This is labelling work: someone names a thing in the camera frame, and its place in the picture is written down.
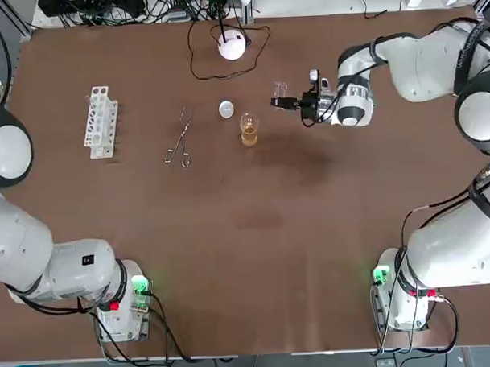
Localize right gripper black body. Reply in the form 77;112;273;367
299;89;327;121

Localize clear printed glass beaker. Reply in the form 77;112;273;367
272;80;290;100

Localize beaker with yellow liquid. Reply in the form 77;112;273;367
238;112;261;148

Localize small white porcelain dish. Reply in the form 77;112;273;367
218;99;236;119

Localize white desk lamp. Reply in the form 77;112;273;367
216;0;261;62

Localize white side desk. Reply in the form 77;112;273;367
31;0;477;27

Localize metal crucible tongs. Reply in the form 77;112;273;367
163;105;197;169

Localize white test tube rack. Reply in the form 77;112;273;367
81;85;121;160

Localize black power supply unit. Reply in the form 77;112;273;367
93;0;143;12
40;0;99;17

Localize aluminium frame post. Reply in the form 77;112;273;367
241;1;256;26

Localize black lamp cable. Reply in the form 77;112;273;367
187;16;273;80

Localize black adapter cable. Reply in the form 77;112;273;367
351;0;389;20

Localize black left base cable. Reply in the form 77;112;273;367
6;271;240;367

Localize black base cable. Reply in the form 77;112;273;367
6;271;240;367
369;292;461;357

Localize black right base cable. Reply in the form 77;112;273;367
369;292;461;357

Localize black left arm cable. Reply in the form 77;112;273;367
0;14;14;105

